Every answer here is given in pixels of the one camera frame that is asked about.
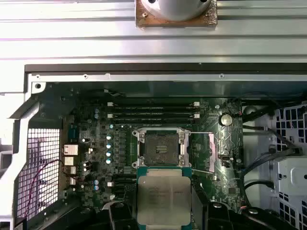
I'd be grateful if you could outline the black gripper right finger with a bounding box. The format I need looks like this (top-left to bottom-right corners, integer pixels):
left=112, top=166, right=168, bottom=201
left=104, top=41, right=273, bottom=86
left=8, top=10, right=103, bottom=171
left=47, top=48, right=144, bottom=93
left=191, top=183, right=288, bottom=230

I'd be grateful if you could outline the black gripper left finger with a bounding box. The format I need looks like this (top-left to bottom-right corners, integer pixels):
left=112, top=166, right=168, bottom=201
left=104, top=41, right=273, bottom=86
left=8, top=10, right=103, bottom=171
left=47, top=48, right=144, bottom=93
left=71, top=202, right=137, bottom=230

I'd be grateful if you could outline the silver topped CPU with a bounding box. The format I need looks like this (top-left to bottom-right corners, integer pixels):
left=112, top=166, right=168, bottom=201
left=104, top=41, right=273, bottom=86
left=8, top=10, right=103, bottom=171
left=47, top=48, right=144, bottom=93
left=136, top=166, right=193, bottom=230

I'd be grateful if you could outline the metal socket cover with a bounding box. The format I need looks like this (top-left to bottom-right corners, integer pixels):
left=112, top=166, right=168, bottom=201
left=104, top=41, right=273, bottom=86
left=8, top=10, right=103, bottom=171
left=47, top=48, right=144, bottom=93
left=189, top=131, right=217, bottom=173

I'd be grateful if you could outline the RAM slot with white clips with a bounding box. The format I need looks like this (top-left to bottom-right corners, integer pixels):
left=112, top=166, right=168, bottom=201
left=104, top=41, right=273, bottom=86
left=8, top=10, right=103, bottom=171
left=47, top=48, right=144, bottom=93
left=107, top=101, right=201, bottom=108
left=107, top=181, right=137, bottom=188
left=107, top=113, right=201, bottom=119
left=108, top=194, right=137, bottom=200

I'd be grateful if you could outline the CPU socket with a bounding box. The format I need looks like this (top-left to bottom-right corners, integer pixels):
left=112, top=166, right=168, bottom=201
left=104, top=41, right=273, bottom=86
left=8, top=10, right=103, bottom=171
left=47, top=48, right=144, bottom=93
left=131, top=127, right=193, bottom=168

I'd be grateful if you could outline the black RAM slot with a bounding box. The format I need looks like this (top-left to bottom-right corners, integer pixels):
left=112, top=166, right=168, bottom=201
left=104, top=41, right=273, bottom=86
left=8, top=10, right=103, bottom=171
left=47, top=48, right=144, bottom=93
left=112, top=107, right=201, bottom=113
left=112, top=118, right=201, bottom=125

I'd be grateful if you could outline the metal drive cage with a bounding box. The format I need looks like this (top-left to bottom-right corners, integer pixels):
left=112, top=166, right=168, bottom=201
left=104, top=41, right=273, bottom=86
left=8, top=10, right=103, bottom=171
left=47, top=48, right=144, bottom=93
left=241, top=100, right=307, bottom=230

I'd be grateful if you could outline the silver coin battery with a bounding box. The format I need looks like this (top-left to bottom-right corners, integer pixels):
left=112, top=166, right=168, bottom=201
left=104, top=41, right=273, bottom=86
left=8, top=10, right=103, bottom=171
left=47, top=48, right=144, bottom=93
left=219, top=112, right=234, bottom=127

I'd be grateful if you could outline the green motherboard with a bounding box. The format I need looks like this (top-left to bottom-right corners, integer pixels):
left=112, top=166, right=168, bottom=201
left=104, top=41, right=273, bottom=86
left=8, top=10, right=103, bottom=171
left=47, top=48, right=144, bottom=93
left=61, top=95, right=246, bottom=216

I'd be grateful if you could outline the black PC case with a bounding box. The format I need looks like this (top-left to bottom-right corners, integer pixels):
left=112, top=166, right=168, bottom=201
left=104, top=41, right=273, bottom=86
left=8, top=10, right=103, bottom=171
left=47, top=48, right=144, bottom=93
left=0, top=62, right=307, bottom=230

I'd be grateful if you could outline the square brown base plate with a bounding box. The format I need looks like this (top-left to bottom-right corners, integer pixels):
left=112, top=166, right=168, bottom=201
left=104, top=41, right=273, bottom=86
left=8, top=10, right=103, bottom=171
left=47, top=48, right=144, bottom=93
left=135, top=0, right=219, bottom=29

